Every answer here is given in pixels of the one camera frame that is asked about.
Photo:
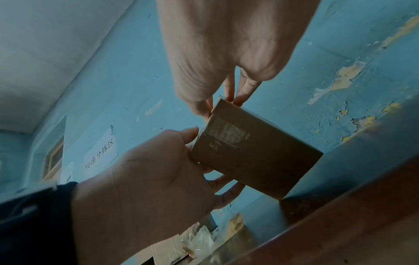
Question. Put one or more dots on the white paper wall sign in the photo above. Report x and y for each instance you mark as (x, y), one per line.
(101, 151)

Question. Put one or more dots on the person's left hand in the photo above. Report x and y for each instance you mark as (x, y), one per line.
(147, 181)

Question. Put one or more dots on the open cardboard carton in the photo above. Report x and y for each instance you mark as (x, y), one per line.
(157, 251)

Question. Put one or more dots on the wooden framed wall hatch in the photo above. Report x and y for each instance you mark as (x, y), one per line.
(53, 157)

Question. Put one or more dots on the clear plastic bag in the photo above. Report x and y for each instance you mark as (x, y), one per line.
(198, 242)

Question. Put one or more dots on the person's right hand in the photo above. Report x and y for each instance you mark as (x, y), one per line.
(229, 38)

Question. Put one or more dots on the small brown cardboard box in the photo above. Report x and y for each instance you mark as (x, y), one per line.
(255, 155)

